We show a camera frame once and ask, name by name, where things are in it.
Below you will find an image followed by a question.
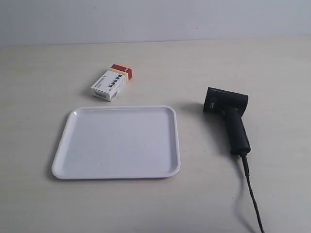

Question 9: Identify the white red medicine box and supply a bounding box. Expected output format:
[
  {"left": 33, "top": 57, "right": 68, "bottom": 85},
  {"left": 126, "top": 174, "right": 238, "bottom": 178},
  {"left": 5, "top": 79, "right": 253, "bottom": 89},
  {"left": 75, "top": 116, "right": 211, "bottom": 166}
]
[{"left": 90, "top": 63, "right": 133, "bottom": 102}]

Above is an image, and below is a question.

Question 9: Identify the black handheld barcode scanner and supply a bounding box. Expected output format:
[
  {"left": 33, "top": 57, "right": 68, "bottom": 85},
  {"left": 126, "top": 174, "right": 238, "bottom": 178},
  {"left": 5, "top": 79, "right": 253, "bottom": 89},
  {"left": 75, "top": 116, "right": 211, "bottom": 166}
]
[{"left": 203, "top": 87, "right": 251, "bottom": 156}]

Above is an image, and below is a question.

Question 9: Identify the white plastic tray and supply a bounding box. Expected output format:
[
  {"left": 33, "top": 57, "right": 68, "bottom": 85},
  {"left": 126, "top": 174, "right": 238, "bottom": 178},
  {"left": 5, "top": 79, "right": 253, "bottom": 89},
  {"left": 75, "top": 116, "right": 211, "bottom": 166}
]
[{"left": 51, "top": 105, "right": 181, "bottom": 180}]

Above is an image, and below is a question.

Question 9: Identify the black scanner cable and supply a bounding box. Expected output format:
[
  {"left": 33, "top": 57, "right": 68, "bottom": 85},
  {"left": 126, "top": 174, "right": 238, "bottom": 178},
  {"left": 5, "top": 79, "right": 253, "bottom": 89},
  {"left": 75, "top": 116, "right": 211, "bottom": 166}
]
[{"left": 240, "top": 153, "right": 266, "bottom": 233}]

